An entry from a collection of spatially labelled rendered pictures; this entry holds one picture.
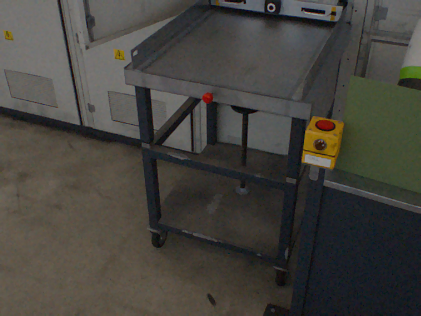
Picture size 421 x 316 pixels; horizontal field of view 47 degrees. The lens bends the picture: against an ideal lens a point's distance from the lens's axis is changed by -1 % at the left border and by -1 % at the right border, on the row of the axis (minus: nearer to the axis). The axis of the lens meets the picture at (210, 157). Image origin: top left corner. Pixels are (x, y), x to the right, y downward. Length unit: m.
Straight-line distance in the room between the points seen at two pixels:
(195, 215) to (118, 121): 0.90
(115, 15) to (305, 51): 0.71
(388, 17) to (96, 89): 1.49
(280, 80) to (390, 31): 0.61
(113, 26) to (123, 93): 0.73
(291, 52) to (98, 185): 1.24
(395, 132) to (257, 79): 0.49
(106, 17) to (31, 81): 1.17
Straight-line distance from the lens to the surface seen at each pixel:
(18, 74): 3.01
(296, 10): 2.02
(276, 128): 2.32
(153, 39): 1.71
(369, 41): 2.05
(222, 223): 1.98
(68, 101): 2.85
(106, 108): 2.70
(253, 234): 1.94
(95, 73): 2.63
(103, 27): 1.88
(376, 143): 1.27
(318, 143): 1.19
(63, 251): 2.21
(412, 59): 1.32
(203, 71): 1.59
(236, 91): 1.48
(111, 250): 2.16
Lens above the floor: 1.53
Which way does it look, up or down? 36 degrees down
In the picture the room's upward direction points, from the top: straight up
